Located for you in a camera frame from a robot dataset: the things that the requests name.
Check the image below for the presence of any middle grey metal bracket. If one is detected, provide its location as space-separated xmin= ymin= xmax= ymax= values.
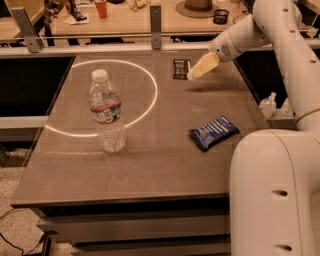
xmin=149 ymin=4 xmax=162 ymax=50

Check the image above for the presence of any black mesh pen cup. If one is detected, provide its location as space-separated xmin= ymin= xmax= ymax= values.
xmin=213 ymin=9 xmax=229 ymax=25

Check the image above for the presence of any small clear sanitizer bottle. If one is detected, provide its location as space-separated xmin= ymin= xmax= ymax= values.
xmin=259 ymin=92 xmax=276 ymax=119

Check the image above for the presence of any blue rxbar blueberry packet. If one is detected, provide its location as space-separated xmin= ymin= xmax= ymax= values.
xmin=188 ymin=116 xmax=240 ymax=151

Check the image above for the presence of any left grey metal bracket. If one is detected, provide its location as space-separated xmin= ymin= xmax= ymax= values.
xmin=11 ymin=7 xmax=43 ymax=53

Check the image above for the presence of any grey drawer cabinet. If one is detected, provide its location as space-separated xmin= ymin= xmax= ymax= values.
xmin=37 ymin=197 xmax=231 ymax=256

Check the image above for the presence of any black floor cable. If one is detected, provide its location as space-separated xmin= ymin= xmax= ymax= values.
xmin=0 ymin=208 xmax=48 ymax=256

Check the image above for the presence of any grey metal bracket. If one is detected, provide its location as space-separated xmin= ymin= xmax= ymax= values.
xmin=149 ymin=4 xmax=162 ymax=50
xmin=11 ymin=7 xmax=43 ymax=53

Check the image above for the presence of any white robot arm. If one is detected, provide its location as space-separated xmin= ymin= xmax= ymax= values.
xmin=188 ymin=0 xmax=320 ymax=256

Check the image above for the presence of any clear plastic water bottle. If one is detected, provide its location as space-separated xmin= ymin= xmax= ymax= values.
xmin=88 ymin=69 xmax=126 ymax=153

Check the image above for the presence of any orange plastic cup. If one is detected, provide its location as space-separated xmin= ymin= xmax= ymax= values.
xmin=95 ymin=0 xmax=107 ymax=19

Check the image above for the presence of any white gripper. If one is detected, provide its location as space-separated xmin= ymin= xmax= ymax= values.
xmin=187 ymin=28 xmax=246 ymax=81

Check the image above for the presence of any horizontal metal rail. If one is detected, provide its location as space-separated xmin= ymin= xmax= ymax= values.
xmin=0 ymin=31 xmax=223 ymax=43

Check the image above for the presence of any tan brimmed hat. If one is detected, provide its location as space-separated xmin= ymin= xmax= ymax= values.
xmin=175 ymin=0 xmax=217 ymax=18

